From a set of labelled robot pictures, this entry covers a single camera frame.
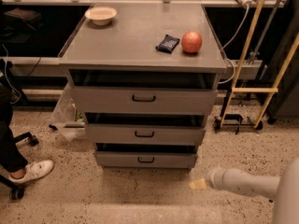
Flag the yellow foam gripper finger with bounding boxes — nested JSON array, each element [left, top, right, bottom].
[[189, 178, 207, 190]]

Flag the grey bottom drawer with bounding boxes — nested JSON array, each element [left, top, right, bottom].
[[95, 143, 197, 169]]

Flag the grey drawer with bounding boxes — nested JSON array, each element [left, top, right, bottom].
[[95, 143, 197, 169], [85, 113, 206, 145], [70, 69, 217, 114]]

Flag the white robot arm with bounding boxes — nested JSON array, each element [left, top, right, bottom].
[[189, 158, 299, 224]]

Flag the grey middle drawer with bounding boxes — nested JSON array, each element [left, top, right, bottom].
[[85, 113, 206, 145]]

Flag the grey drawer cabinet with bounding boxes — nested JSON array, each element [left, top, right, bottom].
[[57, 2, 228, 172]]

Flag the grey top drawer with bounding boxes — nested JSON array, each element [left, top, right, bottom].
[[70, 69, 217, 114]]

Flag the red apple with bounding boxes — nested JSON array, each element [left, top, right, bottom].
[[181, 32, 202, 53]]

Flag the dark blue snack packet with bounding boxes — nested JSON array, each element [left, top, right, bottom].
[[155, 35, 179, 54]]

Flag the clear plastic bag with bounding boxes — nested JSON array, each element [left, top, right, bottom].
[[50, 84, 86, 141]]

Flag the white sneaker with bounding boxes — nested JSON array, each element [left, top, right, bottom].
[[8, 160, 54, 184]]

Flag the black office chair base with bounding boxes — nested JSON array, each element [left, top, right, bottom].
[[0, 131, 38, 200]]

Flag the black trouser leg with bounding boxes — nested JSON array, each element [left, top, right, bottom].
[[0, 86, 28, 179]]

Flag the white bowl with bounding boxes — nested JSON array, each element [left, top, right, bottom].
[[85, 7, 117, 26]]

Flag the black box on shelf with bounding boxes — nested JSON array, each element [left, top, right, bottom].
[[4, 7, 43, 28]]

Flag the white power cable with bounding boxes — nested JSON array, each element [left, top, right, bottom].
[[217, 3, 251, 85]]

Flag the yellow wooden frame stand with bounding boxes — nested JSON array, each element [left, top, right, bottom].
[[214, 0, 299, 130]]

